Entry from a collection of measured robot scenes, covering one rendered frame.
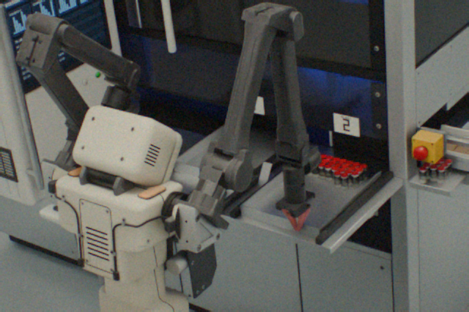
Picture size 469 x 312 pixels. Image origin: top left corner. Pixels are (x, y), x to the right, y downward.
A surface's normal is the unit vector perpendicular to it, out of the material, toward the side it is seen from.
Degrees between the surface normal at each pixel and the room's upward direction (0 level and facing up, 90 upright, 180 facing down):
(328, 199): 0
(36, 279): 0
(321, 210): 0
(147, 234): 90
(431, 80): 90
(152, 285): 90
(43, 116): 90
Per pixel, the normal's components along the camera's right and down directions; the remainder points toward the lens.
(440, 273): 0.80, 0.21
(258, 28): -0.52, -0.05
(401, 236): -0.59, 0.44
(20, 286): -0.11, -0.87
